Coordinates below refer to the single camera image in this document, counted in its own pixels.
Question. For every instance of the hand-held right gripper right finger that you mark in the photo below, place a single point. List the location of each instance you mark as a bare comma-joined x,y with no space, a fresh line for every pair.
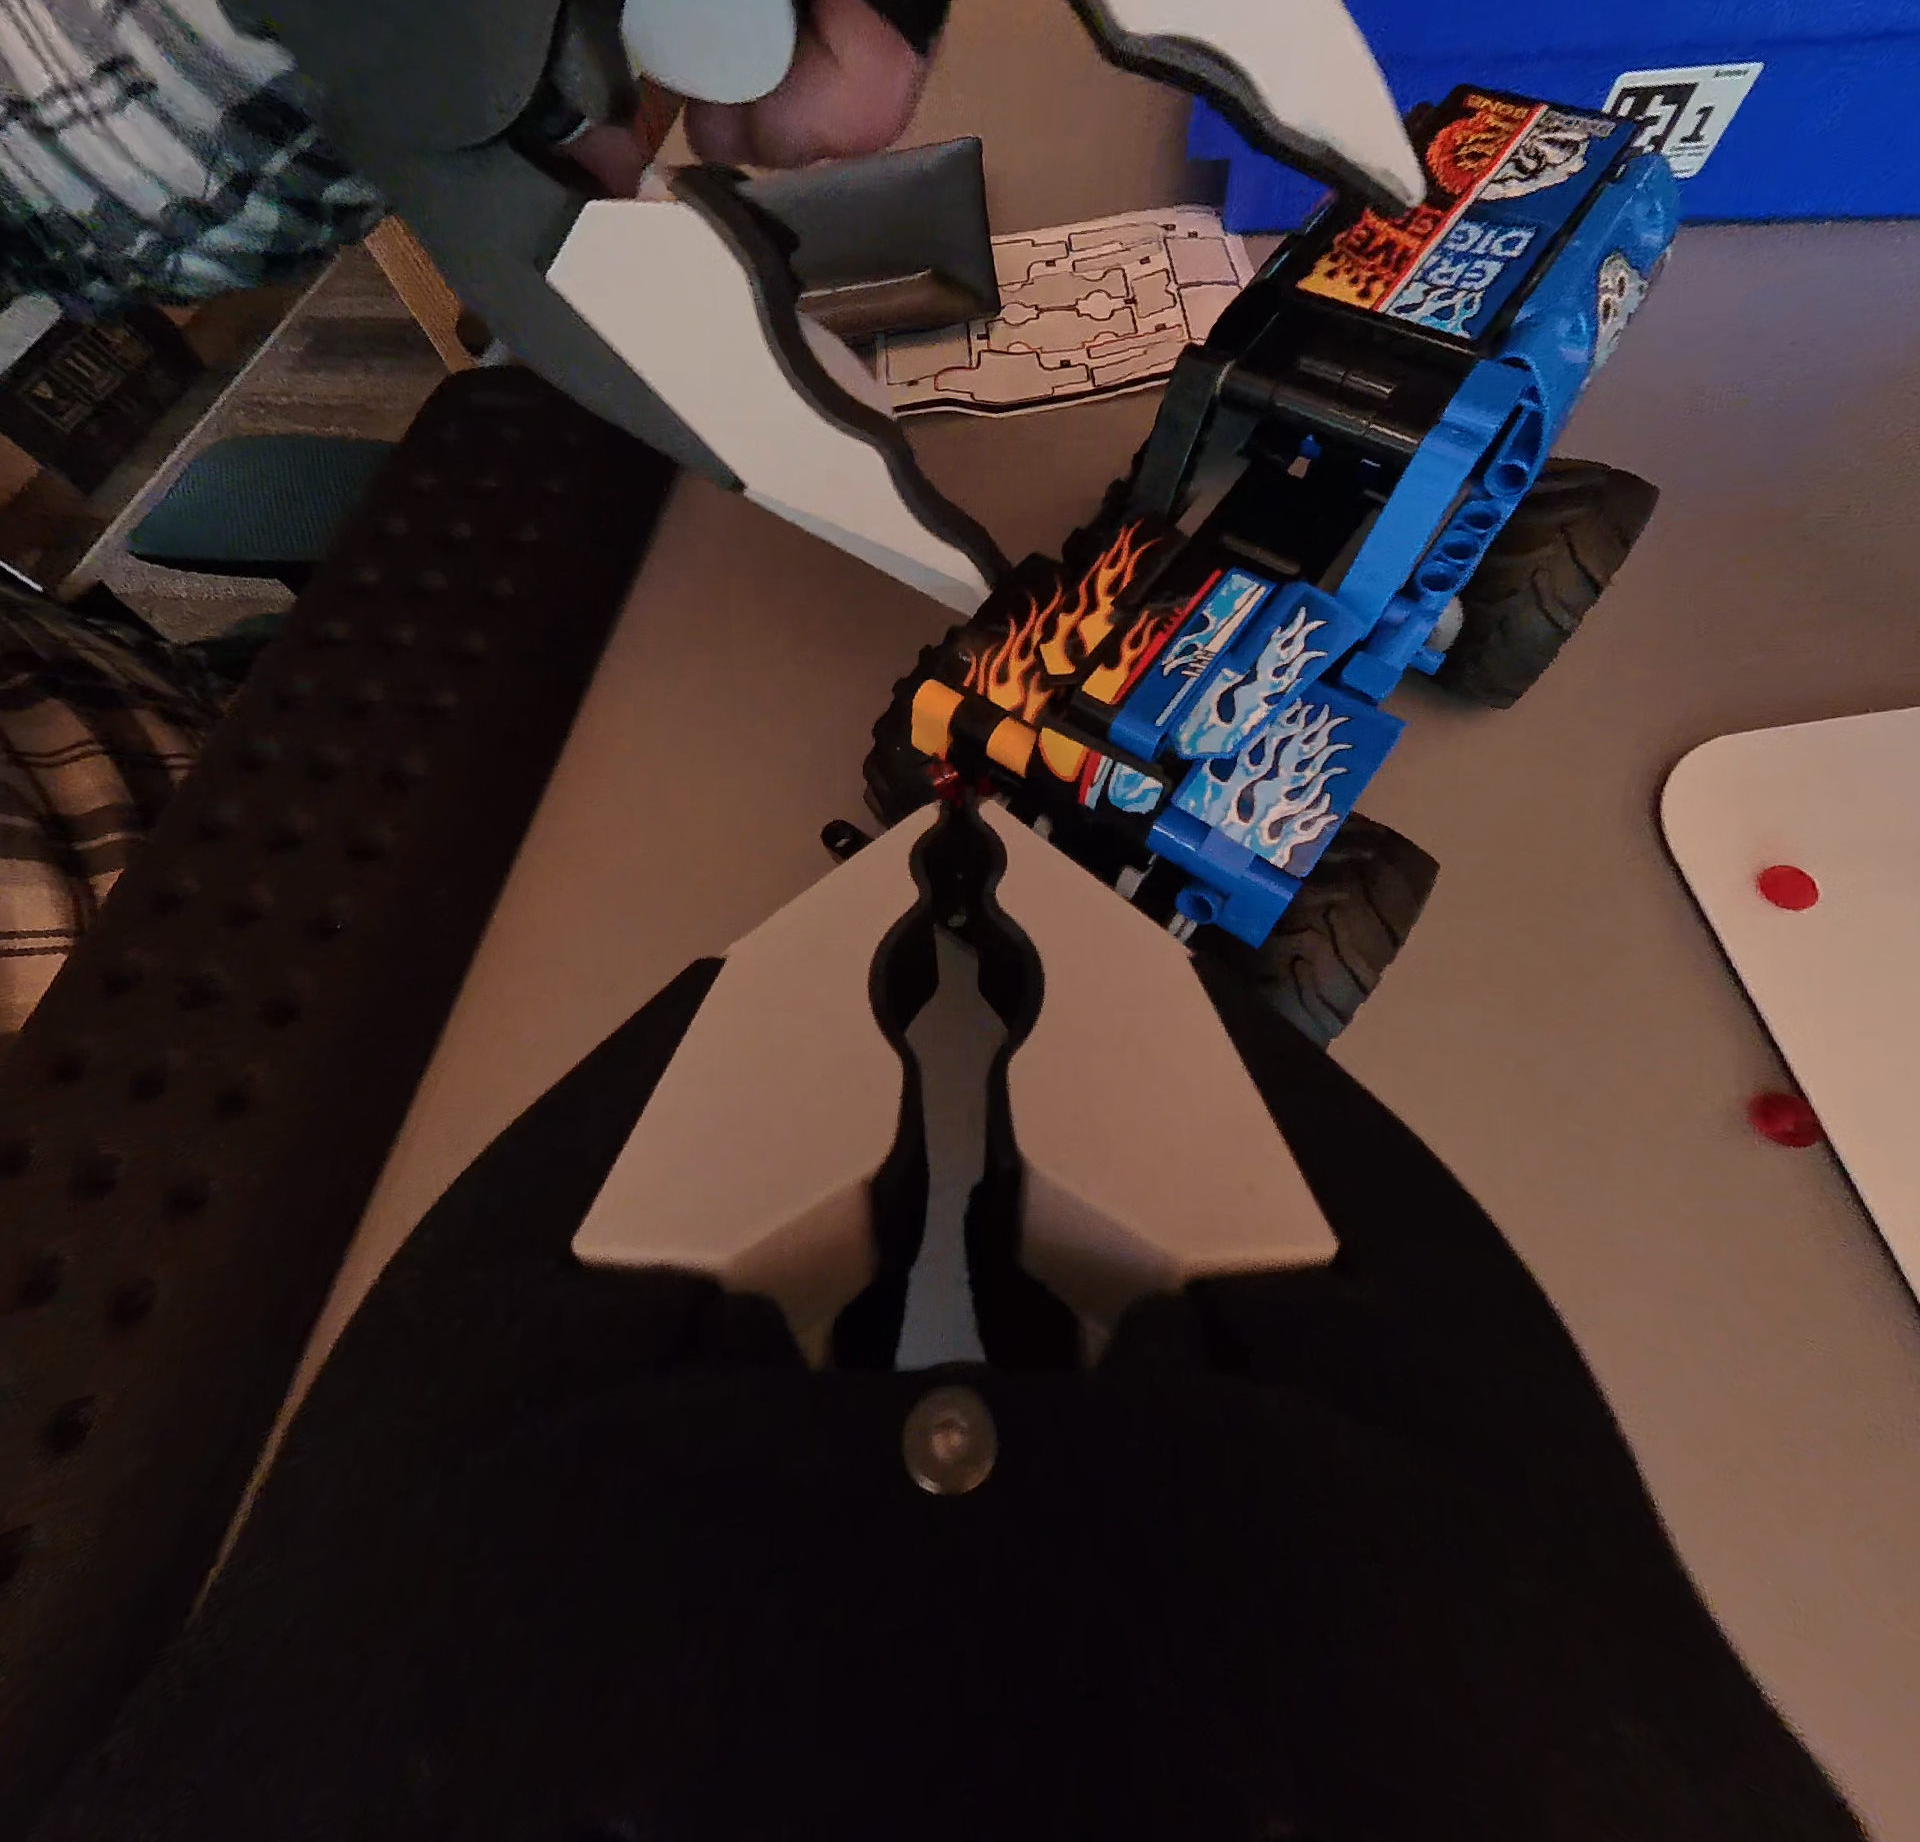
1154,1107

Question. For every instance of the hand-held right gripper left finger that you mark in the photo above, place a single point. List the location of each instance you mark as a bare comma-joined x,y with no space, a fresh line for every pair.
751,1107

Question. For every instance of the brick-built monster truck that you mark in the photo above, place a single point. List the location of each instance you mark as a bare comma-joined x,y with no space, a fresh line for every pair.
1350,523

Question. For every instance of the person's left forearm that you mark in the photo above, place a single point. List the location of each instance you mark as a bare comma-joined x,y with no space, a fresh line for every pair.
120,116

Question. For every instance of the grey desk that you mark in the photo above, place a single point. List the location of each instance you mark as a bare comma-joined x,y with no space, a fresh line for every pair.
1575,1047

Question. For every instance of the person's left hand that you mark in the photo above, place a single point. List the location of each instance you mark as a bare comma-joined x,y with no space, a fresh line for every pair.
840,87

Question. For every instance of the black chair armrest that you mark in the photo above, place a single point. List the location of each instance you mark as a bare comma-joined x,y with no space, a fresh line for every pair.
885,237

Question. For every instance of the blue storage bin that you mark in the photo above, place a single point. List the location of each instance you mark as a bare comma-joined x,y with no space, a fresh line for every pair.
1575,13

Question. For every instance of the sticker sheet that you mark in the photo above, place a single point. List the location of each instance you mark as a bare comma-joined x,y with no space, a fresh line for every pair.
1094,312

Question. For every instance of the dark teal stool seat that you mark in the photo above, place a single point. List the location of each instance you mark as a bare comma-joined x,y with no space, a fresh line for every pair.
254,501

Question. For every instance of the dark perforated chair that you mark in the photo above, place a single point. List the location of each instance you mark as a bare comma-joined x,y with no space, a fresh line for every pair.
300,822

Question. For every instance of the red round stud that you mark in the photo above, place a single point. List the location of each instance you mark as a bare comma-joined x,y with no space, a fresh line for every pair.
1784,1119
1784,886

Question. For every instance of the person's plaid shirt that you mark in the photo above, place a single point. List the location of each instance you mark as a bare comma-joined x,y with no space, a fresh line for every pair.
74,822

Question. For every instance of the white book stand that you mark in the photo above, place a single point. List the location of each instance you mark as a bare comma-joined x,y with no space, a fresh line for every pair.
1845,852

